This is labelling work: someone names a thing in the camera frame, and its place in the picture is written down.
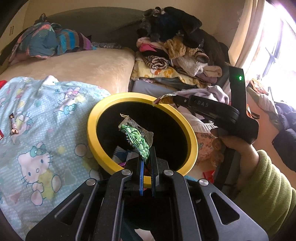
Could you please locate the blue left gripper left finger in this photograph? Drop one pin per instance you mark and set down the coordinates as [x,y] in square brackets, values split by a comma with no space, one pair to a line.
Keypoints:
[141,177]

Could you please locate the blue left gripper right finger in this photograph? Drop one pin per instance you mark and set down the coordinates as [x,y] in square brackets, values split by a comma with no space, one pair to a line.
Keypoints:
[154,170]

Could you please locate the green snack wrapper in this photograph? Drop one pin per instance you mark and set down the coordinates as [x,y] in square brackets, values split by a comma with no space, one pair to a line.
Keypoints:
[138,137]

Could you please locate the orange candy wrapper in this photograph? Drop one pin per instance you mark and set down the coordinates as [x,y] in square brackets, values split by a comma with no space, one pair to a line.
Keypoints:
[164,99]

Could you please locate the green sleeve forearm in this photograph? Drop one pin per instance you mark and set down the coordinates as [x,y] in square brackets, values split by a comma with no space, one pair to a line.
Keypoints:
[268,198]

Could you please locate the yellow rimmed black trash bin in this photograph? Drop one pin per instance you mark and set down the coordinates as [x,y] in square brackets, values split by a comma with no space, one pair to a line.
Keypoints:
[161,125]

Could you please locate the right hand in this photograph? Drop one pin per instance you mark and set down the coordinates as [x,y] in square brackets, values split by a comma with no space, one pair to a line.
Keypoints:
[249,157]

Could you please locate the lavender towel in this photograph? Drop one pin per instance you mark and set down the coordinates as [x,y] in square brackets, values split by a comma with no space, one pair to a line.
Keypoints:
[210,92]

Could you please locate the floral laundry basket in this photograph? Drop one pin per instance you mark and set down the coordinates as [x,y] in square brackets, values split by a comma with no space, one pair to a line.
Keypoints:
[209,148]

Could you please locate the red plastic bag on floor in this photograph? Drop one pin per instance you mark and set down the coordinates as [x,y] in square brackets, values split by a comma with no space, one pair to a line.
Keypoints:
[209,175]

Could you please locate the grey storage box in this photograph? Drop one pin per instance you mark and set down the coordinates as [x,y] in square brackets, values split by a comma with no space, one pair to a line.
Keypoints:
[150,89]

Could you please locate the pile of clothes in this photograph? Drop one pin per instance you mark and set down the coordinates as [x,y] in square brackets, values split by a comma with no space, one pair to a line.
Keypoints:
[172,47]

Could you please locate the hello kitty blue quilt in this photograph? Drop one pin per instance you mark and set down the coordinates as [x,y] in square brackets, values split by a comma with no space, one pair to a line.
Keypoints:
[49,157]

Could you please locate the beige bed mattress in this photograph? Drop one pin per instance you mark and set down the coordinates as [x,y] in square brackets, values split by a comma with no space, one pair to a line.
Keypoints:
[108,68]

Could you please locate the brown chocolate bar wrapper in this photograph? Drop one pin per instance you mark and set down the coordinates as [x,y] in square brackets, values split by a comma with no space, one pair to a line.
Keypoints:
[14,129]

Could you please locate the grey bed headboard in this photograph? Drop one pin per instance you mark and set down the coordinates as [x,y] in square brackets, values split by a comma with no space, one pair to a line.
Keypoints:
[103,24]

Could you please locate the red snack bar wrapper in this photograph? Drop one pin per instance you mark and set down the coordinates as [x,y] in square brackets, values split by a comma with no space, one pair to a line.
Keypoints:
[1,135]

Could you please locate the striped colourful garment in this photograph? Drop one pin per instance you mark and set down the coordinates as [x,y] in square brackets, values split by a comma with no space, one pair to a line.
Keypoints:
[71,41]

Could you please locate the blue floral crumpled clothes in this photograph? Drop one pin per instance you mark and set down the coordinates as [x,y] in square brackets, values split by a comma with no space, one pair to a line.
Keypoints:
[37,41]

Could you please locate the red pink blanket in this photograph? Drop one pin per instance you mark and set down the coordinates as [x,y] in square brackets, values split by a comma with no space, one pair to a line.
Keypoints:
[2,83]

